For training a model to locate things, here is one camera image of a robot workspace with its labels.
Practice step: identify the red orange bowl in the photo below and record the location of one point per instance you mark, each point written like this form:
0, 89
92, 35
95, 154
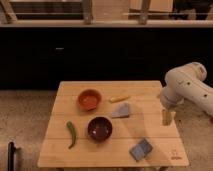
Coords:
89, 99

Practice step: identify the black object on floor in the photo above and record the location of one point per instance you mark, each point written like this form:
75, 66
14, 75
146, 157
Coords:
11, 153

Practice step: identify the grey folded cloth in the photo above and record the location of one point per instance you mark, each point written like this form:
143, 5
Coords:
121, 111

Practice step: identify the green chili pepper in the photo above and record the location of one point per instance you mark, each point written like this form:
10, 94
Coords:
72, 131

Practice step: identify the wooden shelf frame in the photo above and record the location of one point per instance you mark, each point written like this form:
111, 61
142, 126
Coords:
106, 13

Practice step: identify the wooden folding table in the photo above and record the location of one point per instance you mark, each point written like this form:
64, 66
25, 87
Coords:
145, 122

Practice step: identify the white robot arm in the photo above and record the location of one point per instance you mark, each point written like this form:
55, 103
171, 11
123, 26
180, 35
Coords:
187, 82

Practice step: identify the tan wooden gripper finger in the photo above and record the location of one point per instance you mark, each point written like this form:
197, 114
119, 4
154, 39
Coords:
167, 116

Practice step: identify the dark maroon bowl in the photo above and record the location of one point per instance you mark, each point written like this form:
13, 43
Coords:
99, 129

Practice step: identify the blue grey sponge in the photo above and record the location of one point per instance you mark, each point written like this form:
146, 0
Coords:
141, 150

